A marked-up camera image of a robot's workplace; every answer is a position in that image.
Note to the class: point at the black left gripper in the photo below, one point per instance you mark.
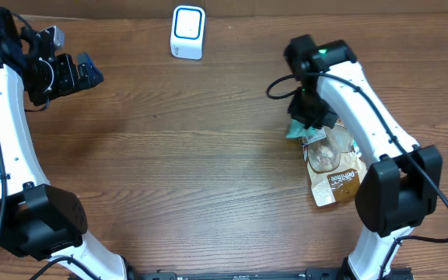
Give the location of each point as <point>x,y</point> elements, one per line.
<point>71,79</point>

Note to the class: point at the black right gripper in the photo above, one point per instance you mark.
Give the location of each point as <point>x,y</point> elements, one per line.
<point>297,111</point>

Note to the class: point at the teal wet wipes pack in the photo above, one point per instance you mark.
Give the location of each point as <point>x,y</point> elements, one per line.
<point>297,130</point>

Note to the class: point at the beige paper pouch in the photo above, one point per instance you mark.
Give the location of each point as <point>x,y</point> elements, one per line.
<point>334,164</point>

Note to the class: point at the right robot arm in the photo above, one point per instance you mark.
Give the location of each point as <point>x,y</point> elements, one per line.
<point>398,190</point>

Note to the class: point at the white barcode scanner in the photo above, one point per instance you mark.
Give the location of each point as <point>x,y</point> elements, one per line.
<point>187,32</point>

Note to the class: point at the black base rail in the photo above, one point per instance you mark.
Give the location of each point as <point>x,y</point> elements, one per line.
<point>239,275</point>

